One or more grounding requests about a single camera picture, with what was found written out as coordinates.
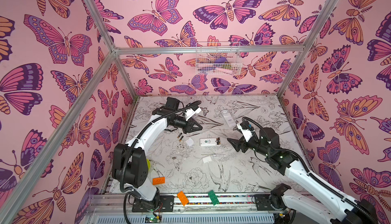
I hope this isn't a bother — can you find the white wire basket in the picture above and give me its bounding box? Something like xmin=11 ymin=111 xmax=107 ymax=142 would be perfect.
xmin=194 ymin=42 xmax=242 ymax=76

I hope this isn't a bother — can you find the small circuit board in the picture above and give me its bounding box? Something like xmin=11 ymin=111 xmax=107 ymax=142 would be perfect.
xmin=145 ymin=215 xmax=162 ymax=224

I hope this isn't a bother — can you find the green brick on rail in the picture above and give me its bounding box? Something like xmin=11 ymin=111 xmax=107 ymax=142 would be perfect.
xmin=207 ymin=190 xmax=220 ymax=206

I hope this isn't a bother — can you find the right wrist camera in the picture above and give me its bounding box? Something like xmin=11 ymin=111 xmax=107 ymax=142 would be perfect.
xmin=237 ymin=122 xmax=254 ymax=142

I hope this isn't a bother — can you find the orange brick on table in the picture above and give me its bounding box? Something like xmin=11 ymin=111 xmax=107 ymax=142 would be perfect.
xmin=152 ymin=177 xmax=166 ymax=185

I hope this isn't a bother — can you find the left black corrugated cable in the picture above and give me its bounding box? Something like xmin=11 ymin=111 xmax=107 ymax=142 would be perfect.
xmin=120 ymin=100 xmax=202 ymax=224

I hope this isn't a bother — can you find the right black corrugated cable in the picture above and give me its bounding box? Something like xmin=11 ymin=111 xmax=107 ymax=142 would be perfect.
xmin=241 ymin=116 xmax=379 ymax=224

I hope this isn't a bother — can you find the aluminium cage frame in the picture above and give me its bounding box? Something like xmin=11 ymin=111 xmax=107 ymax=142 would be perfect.
xmin=1 ymin=0 xmax=347 ymax=224

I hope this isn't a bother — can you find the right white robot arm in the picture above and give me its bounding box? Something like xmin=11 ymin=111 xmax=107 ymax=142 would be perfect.
xmin=228 ymin=127 xmax=378 ymax=224

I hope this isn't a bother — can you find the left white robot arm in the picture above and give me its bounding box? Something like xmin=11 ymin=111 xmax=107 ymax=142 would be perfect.
xmin=112 ymin=97 xmax=203 ymax=202

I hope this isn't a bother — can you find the orange brick on rail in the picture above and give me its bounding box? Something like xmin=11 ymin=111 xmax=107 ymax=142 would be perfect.
xmin=177 ymin=191 xmax=189 ymax=206

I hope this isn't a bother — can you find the white battery cover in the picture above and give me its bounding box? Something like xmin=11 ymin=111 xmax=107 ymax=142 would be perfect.
xmin=202 ymin=156 xmax=212 ymax=163
xmin=185 ymin=138 xmax=194 ymax=147

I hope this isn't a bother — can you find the black corrugated cable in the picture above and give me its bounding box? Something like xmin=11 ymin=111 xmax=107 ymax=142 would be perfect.
xmin=241 ymin=116 xmax=379 ymax=224
xmin=120 ymin=100 xmax=202 ymax=224

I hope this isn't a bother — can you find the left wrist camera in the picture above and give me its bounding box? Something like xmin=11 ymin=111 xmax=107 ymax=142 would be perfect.
xmin=184 ymin=107 xmax=202 ymax=121

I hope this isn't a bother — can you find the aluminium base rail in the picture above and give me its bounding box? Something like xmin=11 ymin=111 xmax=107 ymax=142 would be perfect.
xmin=85 ymin=191 xmax=337 ymax=224

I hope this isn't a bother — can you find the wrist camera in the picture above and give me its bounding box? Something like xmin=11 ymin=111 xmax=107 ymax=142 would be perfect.
xmin=184 ymin=107 xmax=202 ymax=121
xmin=237 ymin=122 xmax=254 ymax=142

